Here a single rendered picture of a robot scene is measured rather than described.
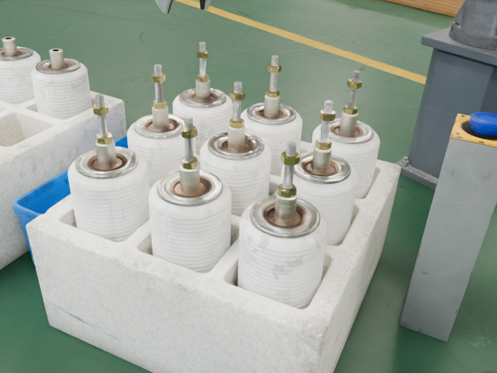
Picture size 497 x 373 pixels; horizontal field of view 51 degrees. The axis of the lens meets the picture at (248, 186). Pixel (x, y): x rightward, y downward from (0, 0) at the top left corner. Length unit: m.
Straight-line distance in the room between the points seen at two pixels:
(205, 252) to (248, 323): 0.10
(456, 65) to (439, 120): 0.12
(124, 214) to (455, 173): 0.40
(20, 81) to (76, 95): 0.12
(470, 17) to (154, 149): 0.64
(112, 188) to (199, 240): 0.12
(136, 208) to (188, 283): 0.13
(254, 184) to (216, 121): 0.17
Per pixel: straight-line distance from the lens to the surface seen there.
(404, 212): 1.06
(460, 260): 0.73
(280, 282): 0.55
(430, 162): 1.15
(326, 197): 0.62
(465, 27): 1.07
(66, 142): 0.93
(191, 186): 0.58
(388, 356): 0.78
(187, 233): 0.58
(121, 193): 0.63
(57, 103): 0.97
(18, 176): 0.88
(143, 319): 0.66
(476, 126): 0.65
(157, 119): 0.73
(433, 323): 0.80
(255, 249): 0.54
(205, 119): 0.79
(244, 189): 0.67
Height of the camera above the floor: 0.57
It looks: 32 degrees down
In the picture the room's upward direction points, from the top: 3 degrees clockwise
